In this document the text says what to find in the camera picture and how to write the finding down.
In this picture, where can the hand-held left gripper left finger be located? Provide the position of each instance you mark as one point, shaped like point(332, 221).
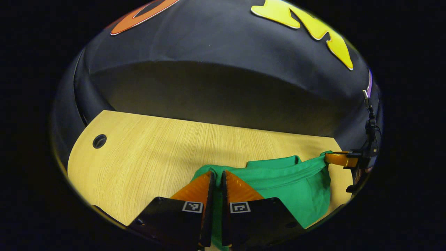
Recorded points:
point(208, 209)

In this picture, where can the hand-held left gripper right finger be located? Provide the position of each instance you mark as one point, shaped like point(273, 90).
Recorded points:
point(224, 209)

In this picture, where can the green T-shirt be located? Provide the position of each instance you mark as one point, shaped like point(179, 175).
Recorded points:
point(296, 191)

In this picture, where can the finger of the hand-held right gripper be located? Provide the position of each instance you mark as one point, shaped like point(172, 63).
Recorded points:
point(339, 159)

